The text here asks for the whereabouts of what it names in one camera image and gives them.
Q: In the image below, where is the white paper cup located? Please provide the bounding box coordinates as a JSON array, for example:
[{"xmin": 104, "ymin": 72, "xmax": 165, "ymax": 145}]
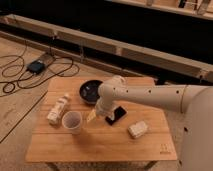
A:
[{"xmin": 62, "ymin": 111, "xmax": 82, "ymax": 134}]

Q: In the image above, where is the long wooden frame beam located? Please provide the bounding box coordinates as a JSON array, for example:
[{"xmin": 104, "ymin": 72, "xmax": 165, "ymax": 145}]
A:
[{"xmin": 0, "ymin": 15, "xmax": 213, "ymax": 82}]

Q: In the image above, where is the wooden table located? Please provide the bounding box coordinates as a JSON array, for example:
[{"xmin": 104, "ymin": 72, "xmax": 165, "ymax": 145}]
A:
[{"xmin": 26, "ymin": 77, "xmax": 177, "ymax": 162}]

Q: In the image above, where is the dark blue bowl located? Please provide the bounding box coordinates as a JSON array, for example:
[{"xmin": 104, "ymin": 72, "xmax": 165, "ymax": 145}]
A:
[{"xmin": 79, "ymin": 80, "xmax": 102, "ymax": 105}]

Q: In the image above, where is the black rectangular eraser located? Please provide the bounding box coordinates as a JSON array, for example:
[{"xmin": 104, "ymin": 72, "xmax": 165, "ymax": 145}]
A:
[{"xmin": 105, "ymin": 106, "xmax": 126, "ymax": 125}]

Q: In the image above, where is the white plastic bottle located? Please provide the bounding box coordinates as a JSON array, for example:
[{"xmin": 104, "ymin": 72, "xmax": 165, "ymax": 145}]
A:
[{"xmin": 46, "ymin": 93, "xmax": 70, "ymax": 125}]

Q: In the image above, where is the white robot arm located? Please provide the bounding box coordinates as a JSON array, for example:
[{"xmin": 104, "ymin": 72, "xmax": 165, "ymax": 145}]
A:
[{"xmin": 94, "ymin": 75, "xmax": 213, "ymax": 171}]

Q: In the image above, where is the black floor cable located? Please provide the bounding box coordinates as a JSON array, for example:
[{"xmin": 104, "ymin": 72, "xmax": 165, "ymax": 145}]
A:
[{"xmin": 0, "ymin": 39, "xmax": 81, "ymax": 144}]

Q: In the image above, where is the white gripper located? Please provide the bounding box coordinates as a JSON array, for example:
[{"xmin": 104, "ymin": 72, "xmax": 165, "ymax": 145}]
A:
[{"xmin": 86, "ymin": 99, "xmax": 115, "ymax": 123}]

